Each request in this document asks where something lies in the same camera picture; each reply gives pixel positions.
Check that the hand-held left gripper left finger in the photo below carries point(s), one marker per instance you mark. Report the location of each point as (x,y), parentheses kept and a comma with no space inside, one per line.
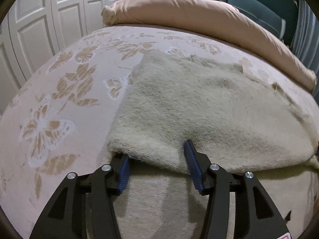
(123,173)

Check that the beige pink duvet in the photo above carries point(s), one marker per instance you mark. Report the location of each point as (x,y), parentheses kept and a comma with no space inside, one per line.
(189,12)

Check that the blue grey pleated curtain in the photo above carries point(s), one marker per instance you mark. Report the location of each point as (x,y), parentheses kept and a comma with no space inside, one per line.
(305,29)

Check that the white panelled wardrobe doors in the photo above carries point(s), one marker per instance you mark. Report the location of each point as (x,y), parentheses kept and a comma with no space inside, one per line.
(49,25)

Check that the cream fuzzy sweater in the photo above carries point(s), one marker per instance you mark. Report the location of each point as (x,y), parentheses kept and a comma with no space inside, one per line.
(199,109)

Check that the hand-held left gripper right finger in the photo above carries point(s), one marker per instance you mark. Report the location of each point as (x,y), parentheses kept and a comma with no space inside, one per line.
(193,165)

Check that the butterfly printed blanket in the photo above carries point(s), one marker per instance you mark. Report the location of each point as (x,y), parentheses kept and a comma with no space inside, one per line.
(62,109)

